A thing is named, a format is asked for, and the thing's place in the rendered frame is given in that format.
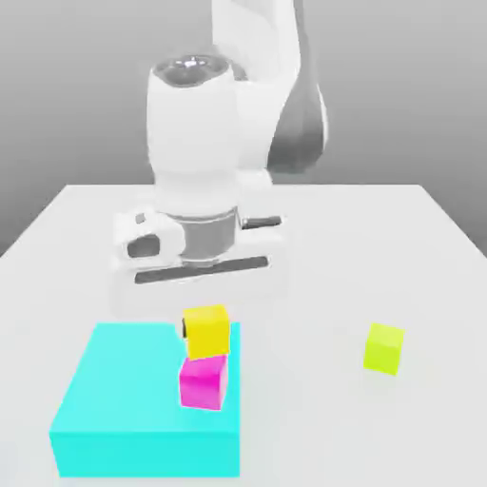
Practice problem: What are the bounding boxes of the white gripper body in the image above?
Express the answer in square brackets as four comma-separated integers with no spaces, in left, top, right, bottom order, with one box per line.
[107,232,291,321]

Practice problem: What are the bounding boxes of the small yellow cube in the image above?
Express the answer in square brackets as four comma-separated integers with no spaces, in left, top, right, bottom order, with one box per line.
[182,303,232,361]

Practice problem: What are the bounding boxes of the small magenta cube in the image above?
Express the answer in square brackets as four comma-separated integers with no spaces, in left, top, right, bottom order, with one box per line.
[179,354,230,411]

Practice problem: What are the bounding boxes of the small lime cube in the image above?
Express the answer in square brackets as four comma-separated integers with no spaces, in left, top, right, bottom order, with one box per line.
[362,321,406,377]

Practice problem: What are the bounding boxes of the large cyan box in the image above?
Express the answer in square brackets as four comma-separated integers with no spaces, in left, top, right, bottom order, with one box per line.
[49,321,242,479]

